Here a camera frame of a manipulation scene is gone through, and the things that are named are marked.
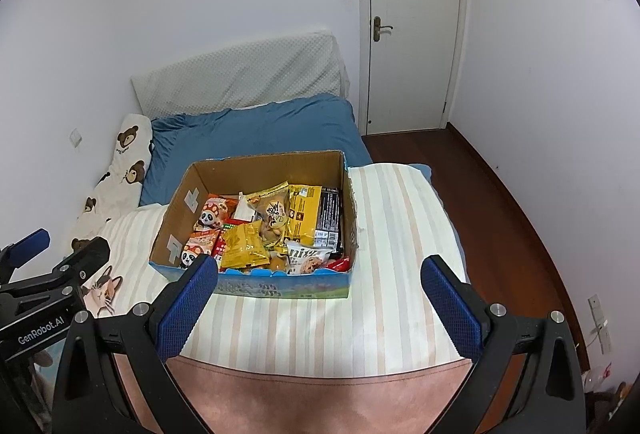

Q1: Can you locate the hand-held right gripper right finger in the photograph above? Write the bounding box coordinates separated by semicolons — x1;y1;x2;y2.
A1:
421;255;587;434

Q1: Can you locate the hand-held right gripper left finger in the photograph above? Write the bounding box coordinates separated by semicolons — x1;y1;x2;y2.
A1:
51;255;219;434

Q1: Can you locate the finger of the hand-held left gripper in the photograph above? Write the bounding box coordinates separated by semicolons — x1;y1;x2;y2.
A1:
0;236;111;315
0;228;51;285

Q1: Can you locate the orange panda snack packet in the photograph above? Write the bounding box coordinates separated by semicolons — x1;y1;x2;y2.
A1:
194;196;241;232
180;229;221;269

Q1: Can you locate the red green snack packet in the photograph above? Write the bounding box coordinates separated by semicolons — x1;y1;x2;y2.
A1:
212;219;246;259

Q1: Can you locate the yellow chip packet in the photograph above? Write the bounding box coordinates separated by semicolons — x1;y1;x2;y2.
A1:
220;220;271;271

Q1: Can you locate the white snack packet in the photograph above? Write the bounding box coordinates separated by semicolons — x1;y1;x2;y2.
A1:
232;194;258;222

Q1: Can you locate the white cookie packet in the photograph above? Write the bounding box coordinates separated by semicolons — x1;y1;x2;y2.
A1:
285;241;332;275

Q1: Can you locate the clear yellow biscuit packet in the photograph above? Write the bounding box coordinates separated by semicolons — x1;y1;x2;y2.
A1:
248;182;292;247

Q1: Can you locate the black snack packet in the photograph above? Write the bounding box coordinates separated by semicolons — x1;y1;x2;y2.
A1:
315;186;346;259

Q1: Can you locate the yellow dark-label snack packet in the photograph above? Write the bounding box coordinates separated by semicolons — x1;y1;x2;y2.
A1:
287;184;323;242

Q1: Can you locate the cardboard box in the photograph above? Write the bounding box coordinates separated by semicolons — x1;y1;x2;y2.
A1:
148;150;359;299

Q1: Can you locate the cat print pillow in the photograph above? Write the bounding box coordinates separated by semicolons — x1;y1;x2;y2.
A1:
80;264;124;319

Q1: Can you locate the bear print pillow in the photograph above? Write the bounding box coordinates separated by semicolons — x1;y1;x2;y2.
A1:
67;114;153;255

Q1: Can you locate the striped blanket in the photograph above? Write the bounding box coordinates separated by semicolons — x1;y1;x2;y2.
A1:
100;162;471;362

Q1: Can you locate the pink cloth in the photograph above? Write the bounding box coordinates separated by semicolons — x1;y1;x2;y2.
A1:
112;354;506;434

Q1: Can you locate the blue bed sheet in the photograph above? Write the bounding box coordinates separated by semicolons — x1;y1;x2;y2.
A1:
139;92;433;209

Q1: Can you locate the white textured cushion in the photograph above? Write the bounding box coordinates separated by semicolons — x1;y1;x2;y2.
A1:
131;31;351;119

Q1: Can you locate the white door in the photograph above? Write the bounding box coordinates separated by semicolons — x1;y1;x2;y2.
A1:
357;0;471;137

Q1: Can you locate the white wall socket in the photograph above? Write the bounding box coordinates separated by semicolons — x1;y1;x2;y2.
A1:
587;295;613;355

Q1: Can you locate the brass door handle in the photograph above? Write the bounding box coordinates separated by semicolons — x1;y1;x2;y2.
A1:
372;16;394;43

